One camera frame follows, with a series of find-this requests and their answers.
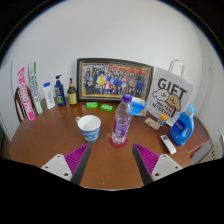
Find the white remote control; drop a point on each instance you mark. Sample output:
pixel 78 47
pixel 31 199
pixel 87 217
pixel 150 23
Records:
pixel 168 144

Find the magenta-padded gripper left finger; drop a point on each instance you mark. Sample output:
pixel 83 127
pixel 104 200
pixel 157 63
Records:
pixel 59 166

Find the small orange-topped pack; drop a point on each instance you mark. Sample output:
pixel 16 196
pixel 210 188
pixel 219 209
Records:
pixel 162 119

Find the white paper gift bag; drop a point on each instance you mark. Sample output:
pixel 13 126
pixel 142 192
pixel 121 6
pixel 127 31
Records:
pixel 170 93

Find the white blue-capped lotion bottle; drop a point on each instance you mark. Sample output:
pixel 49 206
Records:
pixel 49 96

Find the small patterned flat box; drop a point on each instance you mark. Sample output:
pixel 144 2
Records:
pixel 151 123

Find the dark blue pump bottle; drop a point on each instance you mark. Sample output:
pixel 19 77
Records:
pixel 60 93

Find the blue patterned white cup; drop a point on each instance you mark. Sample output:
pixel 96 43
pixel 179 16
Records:
pixel 89 128

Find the white cabinet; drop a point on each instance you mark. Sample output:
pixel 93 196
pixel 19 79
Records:
pixel 6 100

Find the framed group photo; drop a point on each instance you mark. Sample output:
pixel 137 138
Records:
pixel 110 80

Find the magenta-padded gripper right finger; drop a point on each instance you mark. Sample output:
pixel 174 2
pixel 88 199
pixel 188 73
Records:
pixel 164 166

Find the tall pink box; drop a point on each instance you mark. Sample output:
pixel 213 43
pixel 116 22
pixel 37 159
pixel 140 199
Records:
pixel 26 96

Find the small green pack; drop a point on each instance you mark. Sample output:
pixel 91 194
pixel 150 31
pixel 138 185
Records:
pixel 106 107
pixel 92 105

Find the tall green white box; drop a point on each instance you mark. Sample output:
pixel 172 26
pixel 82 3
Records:
pixel 35 88

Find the amber pump bottle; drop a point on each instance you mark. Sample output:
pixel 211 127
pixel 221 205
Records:
pixel 72 95

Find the clear purple-capped water bottle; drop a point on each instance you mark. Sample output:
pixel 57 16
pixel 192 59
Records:
pixel 121 123

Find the blue detergent bottle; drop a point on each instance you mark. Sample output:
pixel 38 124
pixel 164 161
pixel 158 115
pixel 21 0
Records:
pixel 181 128

